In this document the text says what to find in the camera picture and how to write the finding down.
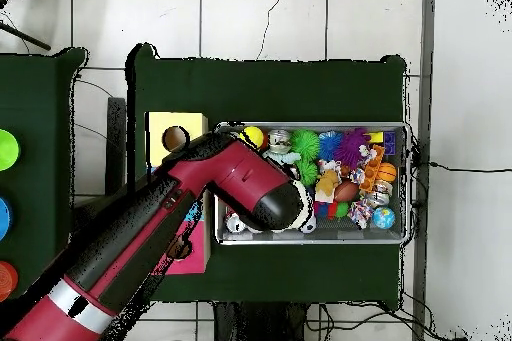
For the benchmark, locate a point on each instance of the small soccer ball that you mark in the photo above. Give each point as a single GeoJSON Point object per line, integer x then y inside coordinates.
{"type": "Point", "coordinates": [309, 226]}

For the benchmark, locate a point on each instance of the purple spiky ball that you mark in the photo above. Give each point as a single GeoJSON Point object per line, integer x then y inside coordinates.
{"type": "Point", "coordinates": [350, 147]}

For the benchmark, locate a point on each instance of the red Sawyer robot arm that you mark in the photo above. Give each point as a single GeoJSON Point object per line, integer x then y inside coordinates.
{"type": "Point", "coordinates": [224, 177]}

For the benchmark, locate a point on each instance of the wooden box with three holes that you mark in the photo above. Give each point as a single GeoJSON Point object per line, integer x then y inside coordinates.
{"type": "Point", "coordinates": [160, 126]}

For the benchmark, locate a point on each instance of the clear shallow mesh bin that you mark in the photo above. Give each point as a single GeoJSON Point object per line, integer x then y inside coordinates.
{"type": "Point", "coordinates": [404, 197]}

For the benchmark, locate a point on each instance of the yellow tennis ball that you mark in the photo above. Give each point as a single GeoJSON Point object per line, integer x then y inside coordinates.
{"type": "Point", "coordinates": [255, 136]}

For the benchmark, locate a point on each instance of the crushed silver can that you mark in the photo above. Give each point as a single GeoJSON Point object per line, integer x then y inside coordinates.
{"type": "Point", "coordinates": [279, 141]}

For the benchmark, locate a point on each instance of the green spiky ball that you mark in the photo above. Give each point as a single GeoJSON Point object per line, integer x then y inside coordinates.
{"type": "Point", "coordinates": [305, 144]}

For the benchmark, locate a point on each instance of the red soda can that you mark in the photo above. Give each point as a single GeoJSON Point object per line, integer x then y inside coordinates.
{"type": "Point", "coordinates": [234, 223]}

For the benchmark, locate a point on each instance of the small orange basketball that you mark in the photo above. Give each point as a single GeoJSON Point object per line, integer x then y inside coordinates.
{"type": "Point", "coordinates": [387, 172]}

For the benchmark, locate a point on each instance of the blue globe ball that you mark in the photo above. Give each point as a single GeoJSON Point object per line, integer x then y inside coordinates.
{"type": "Point", "coordinates": [384, 218]}

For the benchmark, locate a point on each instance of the black side stand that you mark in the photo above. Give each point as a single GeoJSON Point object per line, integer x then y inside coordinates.
{"type": "Point", "coordinates": [116, 133]}

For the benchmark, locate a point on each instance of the dark green side table cloth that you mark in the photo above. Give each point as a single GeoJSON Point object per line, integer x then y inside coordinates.
{"type": "Point", "coordinates": [40, 157]}

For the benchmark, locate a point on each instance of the green disc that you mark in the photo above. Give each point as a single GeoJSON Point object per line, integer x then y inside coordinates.
{"type": "Point", "coordinates": [6, 150]}

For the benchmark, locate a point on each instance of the blue disc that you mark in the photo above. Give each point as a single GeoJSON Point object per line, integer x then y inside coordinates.
{"type": "Point", "coordinates": [4, 218]}

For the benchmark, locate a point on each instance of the red disc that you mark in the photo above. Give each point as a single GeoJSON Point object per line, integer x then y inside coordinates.
{"type": "Point", "coordinates": [6, 280]}

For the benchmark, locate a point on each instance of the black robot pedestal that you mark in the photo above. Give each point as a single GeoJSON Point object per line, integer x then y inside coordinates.
{"type": "Point", "coordinates": [264, 325]}

